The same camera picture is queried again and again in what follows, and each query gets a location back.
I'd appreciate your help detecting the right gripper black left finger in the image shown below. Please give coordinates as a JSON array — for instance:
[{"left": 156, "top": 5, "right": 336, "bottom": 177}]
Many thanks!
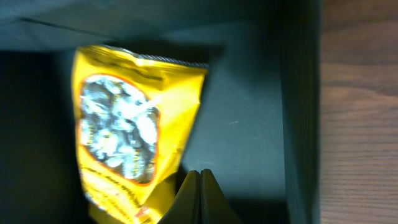
[{"left": 158, "top": 170, "right": 201, "bottom": 224}]

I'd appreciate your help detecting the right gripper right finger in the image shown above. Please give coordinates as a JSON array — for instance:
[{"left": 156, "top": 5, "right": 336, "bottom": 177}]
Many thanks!
[{"left": 200, "top": 169, "right": 244, "bottom": 224}]

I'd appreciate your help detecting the black gift box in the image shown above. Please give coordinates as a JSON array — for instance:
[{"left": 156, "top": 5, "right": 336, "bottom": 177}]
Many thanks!
[{"left": 1, "top": 0, "right": 320, "bottom": 223}]

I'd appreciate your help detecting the yellow Hacks candy bag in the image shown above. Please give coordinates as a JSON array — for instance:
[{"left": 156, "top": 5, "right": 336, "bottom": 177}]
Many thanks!
[{"left": 71, "top": 45, "right": 208, "bottom": 223}]

